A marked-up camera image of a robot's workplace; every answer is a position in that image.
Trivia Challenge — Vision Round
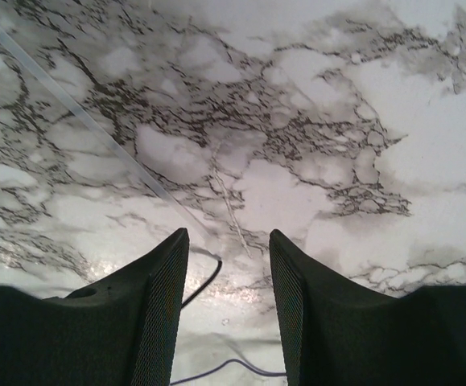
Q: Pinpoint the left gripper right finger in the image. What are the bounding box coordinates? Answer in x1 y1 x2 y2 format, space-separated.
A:
270 230 466 385

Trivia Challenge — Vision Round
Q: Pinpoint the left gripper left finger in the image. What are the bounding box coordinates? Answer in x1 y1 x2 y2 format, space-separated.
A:
0 228 189 385

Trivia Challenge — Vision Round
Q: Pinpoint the purple thin wire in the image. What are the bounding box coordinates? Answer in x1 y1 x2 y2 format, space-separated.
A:
170 359 288 385

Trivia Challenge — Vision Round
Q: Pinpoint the black thin wire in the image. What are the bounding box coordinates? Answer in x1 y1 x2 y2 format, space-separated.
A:
180 259 224 309

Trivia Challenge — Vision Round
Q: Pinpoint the translucent white zip tie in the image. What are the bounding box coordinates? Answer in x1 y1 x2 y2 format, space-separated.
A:
0 26 212 241

